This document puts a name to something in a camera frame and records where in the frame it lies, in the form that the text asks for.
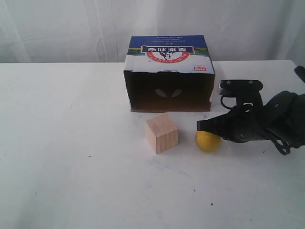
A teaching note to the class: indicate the wooden cube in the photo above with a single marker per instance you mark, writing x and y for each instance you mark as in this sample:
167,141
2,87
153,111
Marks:
161,133

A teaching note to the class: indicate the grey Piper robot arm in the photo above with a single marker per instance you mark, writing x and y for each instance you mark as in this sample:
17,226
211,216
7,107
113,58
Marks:
281,120

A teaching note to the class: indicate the white backdrop curtain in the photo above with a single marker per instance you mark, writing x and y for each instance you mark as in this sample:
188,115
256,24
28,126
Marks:
100,30

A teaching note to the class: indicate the yellow ball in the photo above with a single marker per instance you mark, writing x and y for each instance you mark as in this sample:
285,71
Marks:
207,142

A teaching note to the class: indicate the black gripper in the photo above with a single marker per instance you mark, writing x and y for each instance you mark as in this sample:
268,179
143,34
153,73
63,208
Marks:
240,125

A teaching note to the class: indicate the open printed cardboard box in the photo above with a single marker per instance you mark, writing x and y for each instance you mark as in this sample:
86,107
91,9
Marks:
169,74

